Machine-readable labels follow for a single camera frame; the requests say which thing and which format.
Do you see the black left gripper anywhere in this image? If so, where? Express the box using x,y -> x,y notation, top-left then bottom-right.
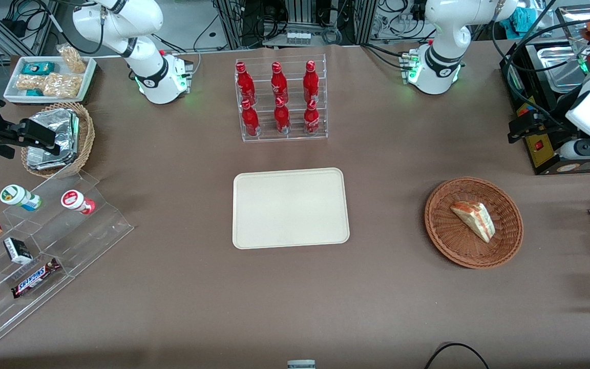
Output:
508,110 -> 583,150

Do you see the triangle sandwich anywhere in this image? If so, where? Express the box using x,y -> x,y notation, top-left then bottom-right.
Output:
450,201 -> 496,243

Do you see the tan wicker basket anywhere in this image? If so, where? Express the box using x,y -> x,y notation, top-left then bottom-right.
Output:
20,101 -> 96,179

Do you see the metal baking tray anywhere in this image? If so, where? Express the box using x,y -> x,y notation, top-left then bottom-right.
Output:
535,43 -> 590,94

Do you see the white rectangular snack tray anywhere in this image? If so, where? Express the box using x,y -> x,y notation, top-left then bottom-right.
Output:
3,55 -> 97,104

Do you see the round brown wicker basket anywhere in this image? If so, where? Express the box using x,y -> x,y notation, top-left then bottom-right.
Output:
425,177 -> 524,270

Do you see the beige rectangular plastic tray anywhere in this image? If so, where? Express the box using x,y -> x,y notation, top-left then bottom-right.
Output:
232,168 -> 350,250

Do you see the foil wrapped package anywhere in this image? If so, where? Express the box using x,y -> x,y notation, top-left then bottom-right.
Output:
26,146 -> 73,171
43,108 -> 80,154

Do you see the black yellow appliance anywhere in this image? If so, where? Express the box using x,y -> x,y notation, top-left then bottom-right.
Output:
499,40 -> 590,176

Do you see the clear bag of puffed snacks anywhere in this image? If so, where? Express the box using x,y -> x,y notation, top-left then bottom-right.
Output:
43,72 -> 81,99
56,44 -> 87,74
15,74 -> 45,92

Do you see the green lid yogurt cup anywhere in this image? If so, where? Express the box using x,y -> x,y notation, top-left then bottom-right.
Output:
0,184 -> 43,212

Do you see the red lid yogurt cup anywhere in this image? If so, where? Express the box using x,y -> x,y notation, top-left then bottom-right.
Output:
60,190 -> 96,215

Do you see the teal snack box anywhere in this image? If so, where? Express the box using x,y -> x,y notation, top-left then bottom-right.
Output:
21,61 -> 55,75

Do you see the clear acrylic stepped display stand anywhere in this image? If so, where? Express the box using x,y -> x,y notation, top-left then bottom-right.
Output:
0,169 -> 135,349

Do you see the small black white box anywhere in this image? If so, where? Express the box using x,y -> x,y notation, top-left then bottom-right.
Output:
3,237 -> 33,265

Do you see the snickers chocolate bar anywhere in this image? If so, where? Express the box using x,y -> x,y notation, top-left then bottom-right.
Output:
11,258 -> 62,299

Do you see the clear acrylic bottle rack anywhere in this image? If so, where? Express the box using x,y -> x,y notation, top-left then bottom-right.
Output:
235,54 -> 328,144

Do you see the red cola bottle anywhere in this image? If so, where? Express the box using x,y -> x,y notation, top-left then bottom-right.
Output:
241,99 -> 260,137
274,97 -> 291,135
303,60 -> 320,103
271,62 -> 289,104
236,61 -> 256,106
304,99 -> 321,135

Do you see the black cable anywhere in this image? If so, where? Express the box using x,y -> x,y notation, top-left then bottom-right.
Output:
424,342 -> 491,369

